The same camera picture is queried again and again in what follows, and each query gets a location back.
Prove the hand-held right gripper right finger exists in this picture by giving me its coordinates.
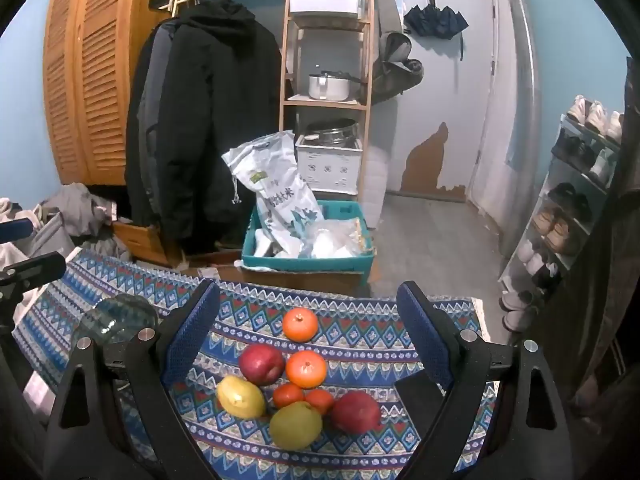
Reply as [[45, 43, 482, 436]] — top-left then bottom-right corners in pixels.
[[395, 280, 581, 480]]

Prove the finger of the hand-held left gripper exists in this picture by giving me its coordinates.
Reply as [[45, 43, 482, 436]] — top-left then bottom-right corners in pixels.
[[0, 252, 67, 306], [0, 218, 34, 244]]

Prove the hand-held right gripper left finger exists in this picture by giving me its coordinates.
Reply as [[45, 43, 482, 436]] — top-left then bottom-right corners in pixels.
[[42, 280, 221, 480]]

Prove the clear glass plate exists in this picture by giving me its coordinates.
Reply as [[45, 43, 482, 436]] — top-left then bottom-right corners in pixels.
[[75, 296, 162, 347]]

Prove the red apple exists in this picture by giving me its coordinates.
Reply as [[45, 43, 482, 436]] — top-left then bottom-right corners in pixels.
[[327, 391, 382, 435], [238, 343, 286, 387]]

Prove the yellow mango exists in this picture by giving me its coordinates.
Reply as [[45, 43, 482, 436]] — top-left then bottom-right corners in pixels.
[[216, 376, 267, 420], [269, 401, 324, 451]]

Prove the large orange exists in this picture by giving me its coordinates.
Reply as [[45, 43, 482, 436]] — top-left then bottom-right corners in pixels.
[[285, 350, 328, 390], [282, 307, 320, 343]]

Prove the small tangerine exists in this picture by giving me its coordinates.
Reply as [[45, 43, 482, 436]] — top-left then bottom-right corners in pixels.
[[305, 389, 335, 416], [272, 383, 305, 409]]

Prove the white fleece cloth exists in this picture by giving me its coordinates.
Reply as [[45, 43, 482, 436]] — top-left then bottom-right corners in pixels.
[[0, 197, 27, 222]]

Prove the grey tote bag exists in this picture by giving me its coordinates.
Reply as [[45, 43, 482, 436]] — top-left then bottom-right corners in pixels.
[[19, 210, 81, 262]]

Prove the grey clothing pile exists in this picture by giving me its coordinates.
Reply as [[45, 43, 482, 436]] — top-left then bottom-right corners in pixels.
[[40, 182, 132, 262]]

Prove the blue patterned tablecloth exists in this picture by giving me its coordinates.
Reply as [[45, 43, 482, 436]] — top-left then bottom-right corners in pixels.
[[12, 250, 501, 480]]

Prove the wooden crate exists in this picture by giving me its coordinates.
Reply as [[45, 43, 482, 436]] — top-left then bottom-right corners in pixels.
[[112, 220, 182, 269]]

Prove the cardboard box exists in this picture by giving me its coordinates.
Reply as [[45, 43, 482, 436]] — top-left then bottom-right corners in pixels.
[[235, 260, 372, 297]]

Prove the teal plastic bin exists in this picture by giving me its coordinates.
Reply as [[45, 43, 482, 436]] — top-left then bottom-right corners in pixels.
[[241, 200, 377, 282]]

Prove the clear plastic bag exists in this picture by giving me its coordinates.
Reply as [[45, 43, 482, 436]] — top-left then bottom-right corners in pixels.
[[300, 217, 374, 259]]

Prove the white printed rice bag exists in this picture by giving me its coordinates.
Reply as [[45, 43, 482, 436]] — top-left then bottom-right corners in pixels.
[[221, 131, 327, 257]]

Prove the wooden louvered door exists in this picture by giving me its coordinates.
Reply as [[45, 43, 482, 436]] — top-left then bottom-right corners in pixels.
[[75, 0, 173, 188], [42, 0, 96, 183]]

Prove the shoe rack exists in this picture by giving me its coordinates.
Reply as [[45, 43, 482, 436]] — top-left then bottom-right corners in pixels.
[[500, 110, 626, 332]]

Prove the dark grey jacket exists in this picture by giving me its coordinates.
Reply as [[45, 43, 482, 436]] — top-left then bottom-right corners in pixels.
[[125, 22, 177, 231]]

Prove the white foam box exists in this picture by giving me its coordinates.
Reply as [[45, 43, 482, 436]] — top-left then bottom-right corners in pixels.
[[295, 135, 364, 194]]

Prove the steel pot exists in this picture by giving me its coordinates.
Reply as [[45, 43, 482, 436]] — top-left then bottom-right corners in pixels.
[[304, 119, 359, 149]]

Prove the black hooded coat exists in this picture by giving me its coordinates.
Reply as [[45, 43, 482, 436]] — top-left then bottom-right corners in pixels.
[[125, 0, 284, 255]]

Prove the pale door with peeling paint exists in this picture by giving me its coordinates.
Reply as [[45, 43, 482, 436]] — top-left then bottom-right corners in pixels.
[[400, 0, 502, 197]]

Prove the white pot with lid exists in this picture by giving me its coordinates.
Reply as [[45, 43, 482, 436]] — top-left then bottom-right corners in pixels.
[[307, 71, 362, 102]]

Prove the grey metal pipe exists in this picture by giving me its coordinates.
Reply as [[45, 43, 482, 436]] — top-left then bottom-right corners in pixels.
[[500, 0, 544, 262]]

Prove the grey hanging bag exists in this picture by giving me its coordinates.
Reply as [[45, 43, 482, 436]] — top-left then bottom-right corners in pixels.
[[372, 32, 426, 107]]

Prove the wooden shelf rack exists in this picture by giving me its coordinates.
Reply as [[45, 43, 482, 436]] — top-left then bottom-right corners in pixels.
[[277, 0, 377, 197]]

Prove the navy folded umbrella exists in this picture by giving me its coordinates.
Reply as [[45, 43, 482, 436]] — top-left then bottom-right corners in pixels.
[[403, 0, 470, 62]]

